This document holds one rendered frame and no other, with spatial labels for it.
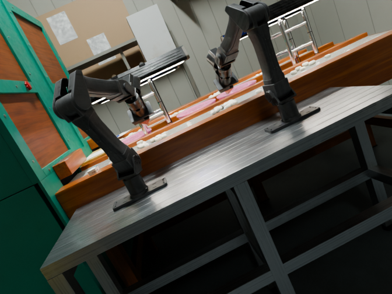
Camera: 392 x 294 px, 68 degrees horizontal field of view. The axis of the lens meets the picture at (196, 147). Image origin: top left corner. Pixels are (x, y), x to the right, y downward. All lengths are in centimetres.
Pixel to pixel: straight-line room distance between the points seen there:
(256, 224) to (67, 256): 55
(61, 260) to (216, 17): 327
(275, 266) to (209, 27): 310
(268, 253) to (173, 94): 282
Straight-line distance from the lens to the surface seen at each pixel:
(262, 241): 95
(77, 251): 90
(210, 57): 133
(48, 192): 129
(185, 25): 367
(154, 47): 338
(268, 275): 102
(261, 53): 105
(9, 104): 142
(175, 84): 357
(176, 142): 121
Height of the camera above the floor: 97
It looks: 13 degrees down
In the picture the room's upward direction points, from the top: 25 degrees counter-clockwise
